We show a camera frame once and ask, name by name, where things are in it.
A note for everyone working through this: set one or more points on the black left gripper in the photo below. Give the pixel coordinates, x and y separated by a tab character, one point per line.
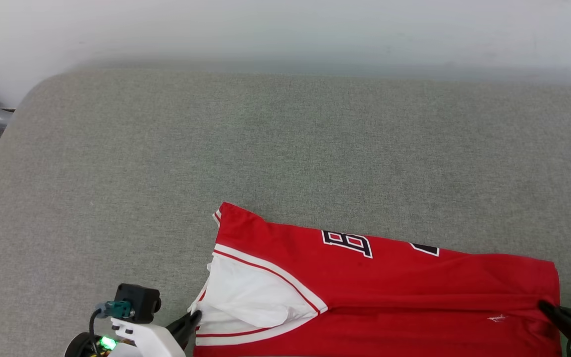
80	347

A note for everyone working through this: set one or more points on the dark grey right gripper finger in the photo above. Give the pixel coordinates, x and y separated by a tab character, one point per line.
565	317

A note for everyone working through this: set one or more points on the red white basketball jersey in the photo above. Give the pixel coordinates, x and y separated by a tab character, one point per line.
389	287

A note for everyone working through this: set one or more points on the white left camera bracket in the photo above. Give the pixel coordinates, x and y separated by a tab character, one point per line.
151	342

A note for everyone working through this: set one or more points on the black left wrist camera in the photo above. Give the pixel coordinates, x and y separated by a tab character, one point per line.
139	300

